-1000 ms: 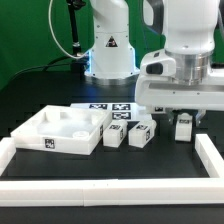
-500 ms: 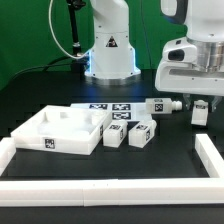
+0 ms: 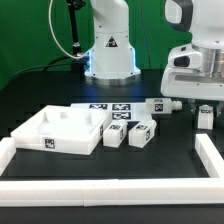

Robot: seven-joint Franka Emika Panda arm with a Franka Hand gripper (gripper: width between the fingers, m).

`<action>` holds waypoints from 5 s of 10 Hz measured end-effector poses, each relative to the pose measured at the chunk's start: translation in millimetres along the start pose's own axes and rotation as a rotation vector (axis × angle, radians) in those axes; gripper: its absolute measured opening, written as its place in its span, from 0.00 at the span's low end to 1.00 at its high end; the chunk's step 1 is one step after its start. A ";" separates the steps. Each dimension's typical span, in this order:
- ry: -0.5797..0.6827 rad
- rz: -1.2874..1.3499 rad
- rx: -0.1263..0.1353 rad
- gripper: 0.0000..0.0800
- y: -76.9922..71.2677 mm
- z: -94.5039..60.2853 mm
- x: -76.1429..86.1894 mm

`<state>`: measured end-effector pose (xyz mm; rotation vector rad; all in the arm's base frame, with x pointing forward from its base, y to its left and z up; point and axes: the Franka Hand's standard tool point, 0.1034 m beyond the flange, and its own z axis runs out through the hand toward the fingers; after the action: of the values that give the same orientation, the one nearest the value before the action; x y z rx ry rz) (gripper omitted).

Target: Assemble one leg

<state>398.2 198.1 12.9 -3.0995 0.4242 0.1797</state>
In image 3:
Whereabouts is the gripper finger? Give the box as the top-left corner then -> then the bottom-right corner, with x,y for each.
216,101 -> 224,117
188,99 -> 196,115

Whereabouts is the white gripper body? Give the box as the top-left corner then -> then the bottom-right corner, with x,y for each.
161,44 -> 224,101

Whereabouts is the white square tabletop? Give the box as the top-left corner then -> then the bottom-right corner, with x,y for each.
11,106 -> 112,155

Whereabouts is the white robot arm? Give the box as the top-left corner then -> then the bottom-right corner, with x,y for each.
86,0 -> 224,111

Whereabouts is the white marker sheet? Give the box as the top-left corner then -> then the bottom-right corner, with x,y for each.
71,102 -> 152,122

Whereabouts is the white obstacle fence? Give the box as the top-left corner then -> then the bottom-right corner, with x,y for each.
0,134 -> 224,207

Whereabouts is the black camera stand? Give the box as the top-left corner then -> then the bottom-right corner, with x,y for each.
66,0 -> 85,73

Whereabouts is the black cable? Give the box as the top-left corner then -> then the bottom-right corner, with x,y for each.
0,55 -> 84,92

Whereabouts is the white cable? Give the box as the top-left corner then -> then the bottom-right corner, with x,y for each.
48,0 -> 90,60

